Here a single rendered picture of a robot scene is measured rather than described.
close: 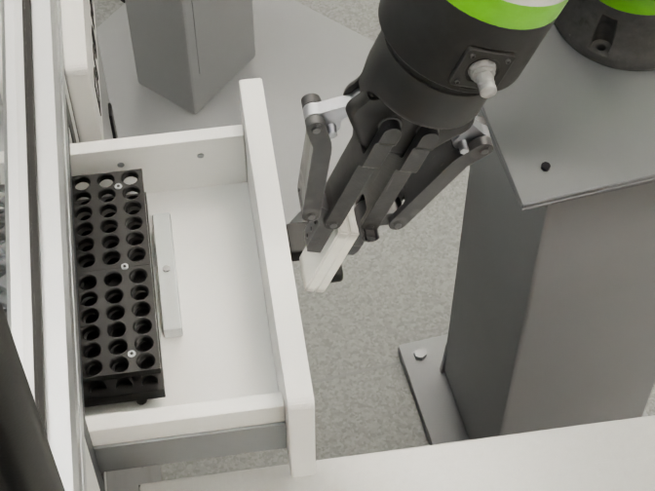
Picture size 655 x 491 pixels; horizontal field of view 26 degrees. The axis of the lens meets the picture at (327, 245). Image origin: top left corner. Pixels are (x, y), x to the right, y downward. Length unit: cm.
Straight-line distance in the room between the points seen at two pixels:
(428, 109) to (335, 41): 154
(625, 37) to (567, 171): 14
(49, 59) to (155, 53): 117
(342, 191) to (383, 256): 121
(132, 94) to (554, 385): 91
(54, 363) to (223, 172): 31
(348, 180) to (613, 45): 46
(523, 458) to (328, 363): 94
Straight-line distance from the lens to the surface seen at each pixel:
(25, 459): 33
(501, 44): 78
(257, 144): 105
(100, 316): 100
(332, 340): 204
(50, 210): 95
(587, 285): 154
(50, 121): 100
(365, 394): 199
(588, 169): 125
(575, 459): 111
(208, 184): 114
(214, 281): 109
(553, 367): 167
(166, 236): 110
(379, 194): 92
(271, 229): 100
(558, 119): 128
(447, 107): 82
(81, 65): 111
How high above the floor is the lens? 173
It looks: 54 degrees down
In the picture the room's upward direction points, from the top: straight up
